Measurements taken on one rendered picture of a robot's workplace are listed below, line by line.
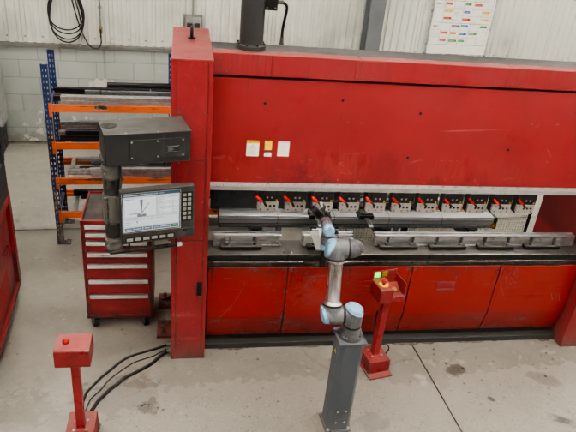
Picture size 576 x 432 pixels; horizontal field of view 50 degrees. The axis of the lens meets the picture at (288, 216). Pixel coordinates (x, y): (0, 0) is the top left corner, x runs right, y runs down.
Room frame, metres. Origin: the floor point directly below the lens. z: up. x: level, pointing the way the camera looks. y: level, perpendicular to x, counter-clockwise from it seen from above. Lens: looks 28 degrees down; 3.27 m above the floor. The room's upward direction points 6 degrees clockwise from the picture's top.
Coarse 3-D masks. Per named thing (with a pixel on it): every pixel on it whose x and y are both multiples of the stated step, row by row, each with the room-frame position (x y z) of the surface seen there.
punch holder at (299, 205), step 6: (288, 192) 3.95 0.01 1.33; (294, 192) 3.95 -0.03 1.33; (300, 192) 3.96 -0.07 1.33; (306, 192) 3.97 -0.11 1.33; (294, 198) 3.96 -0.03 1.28; (300, 198) 3.96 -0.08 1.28; (288, 204) 3.95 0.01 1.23; (294, 204) 3.95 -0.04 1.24; (300, 204) 3.96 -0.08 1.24; (288, 210) 3.95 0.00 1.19; (294, 210) 3.95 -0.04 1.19; (300, 210) 3.96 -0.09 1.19
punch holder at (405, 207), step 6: (390, 198) 4.15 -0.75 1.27; (396, 198) 4.10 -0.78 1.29; (402, 198) 4.11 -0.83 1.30; (408, 198) 4.12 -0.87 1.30; (390, 204) 4.14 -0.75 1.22; (396, 204) 4.10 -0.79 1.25; (402, 204) 4.11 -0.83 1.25; (408, 204) 4.12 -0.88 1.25; (390, 210) 4.12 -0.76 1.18; (396, 210) 4.10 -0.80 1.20; (402, 210) 4.11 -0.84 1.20; (408, 210) 4.12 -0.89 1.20
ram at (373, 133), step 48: (240, 96) 3.87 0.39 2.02; (288, 96) 3.94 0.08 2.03; (336, 96) 4.00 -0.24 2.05; (384, 96) 4.06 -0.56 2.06; (432, 96) 4.13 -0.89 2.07; (480, 96) 4.20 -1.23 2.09; (528, 96) 4.27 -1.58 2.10; (240, 144) 3.88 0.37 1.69; (336, 144) 4.01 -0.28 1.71; (384, 144) 4.07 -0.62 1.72; (432, 144) 4.14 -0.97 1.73; (480, 144) 4.21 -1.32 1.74; (528, 144) 4.29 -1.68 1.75; (384, 192) 4.09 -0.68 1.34; (432, 192) 4.16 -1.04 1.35; (480, 192) 4.23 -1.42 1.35; (528, 192) 4.31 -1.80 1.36
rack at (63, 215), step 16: (48, 64) 5.46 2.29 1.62; (48, 80) 5.02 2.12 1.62; (48, 96) 5.02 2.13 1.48; (48, 112) 5.02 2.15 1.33; (112, 112) 5.16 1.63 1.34; (128, 112) 5.19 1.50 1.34; (144, 112) 5.22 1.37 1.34; (160, 112) 5.26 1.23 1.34; (48, 128) 5.01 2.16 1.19; (48, 144) 5.01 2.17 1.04; (64, 144) 5.05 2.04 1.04; (80, 144) 5.08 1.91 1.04; (96, 144) 5.11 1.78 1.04; (64, 160) 5.48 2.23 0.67; (64, 176) 5.47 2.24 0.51; (64, 192) 5.49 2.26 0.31; (64, 208) 5.49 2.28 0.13; (64, 240) 5.08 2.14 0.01
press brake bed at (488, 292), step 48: (240, 288) 3.78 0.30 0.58; (288, 288) 3.85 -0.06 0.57; (432, 288) 4.08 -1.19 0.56; (480, 288) 4.16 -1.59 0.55; (528, 288) 4.24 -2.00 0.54; (240, 336) 3.86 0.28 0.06; (288, 336) 3.93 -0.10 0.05; (384, 336) 4.06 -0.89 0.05; (432, 336) 4.13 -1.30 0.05; (480, 336) 4.19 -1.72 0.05; (528, 336) 4.28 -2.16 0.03
